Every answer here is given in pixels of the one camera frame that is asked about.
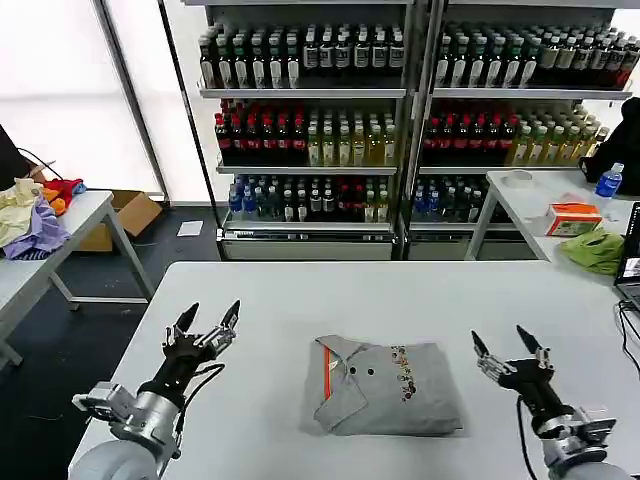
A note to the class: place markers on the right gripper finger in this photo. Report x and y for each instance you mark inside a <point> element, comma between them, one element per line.
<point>490,357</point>
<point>535,347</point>

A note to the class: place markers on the orange tissue box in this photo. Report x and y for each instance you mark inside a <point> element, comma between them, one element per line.
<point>572,222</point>

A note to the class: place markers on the black laptop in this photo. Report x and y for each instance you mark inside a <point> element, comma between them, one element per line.
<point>631,260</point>

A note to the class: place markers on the person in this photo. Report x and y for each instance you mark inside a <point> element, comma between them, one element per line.
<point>617,145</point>

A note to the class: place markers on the purple cloth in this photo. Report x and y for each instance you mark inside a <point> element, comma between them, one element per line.
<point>42,225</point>

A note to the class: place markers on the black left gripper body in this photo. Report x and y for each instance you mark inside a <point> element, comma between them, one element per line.
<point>182,362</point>

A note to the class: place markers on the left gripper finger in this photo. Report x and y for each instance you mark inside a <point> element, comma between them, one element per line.
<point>222,332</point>
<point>182,322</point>

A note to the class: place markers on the brown cardboard box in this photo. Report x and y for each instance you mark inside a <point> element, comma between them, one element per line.
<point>132,212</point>

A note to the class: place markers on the blue plastic bottle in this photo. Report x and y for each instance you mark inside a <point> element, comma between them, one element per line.
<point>609,182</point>

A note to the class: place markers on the white paper sheet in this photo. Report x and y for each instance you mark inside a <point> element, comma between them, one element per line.
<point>190,229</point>

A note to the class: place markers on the dark window frame post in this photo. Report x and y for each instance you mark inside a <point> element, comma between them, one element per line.
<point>132,100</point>

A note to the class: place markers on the green cloth bag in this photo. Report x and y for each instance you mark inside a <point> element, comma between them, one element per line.
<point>595,250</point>

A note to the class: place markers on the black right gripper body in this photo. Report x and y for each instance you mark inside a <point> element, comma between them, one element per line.
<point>535,387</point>

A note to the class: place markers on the cream cloth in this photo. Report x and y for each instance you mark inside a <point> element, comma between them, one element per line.
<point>15,205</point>

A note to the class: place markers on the grey printed shirt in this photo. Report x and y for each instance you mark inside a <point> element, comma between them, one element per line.
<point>385,385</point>

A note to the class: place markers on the shelf rack of bottles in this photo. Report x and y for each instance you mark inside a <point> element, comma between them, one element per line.
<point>305,120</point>
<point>510,120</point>

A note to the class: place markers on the white desk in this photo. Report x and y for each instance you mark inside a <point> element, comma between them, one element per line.
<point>520,205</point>

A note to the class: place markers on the white side table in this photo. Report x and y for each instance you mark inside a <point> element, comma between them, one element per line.
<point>85,210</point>

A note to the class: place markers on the red orange cloth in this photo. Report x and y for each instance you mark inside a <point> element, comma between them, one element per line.
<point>62,190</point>

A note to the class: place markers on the clear tape roll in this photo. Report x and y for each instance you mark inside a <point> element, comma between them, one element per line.
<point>520,178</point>

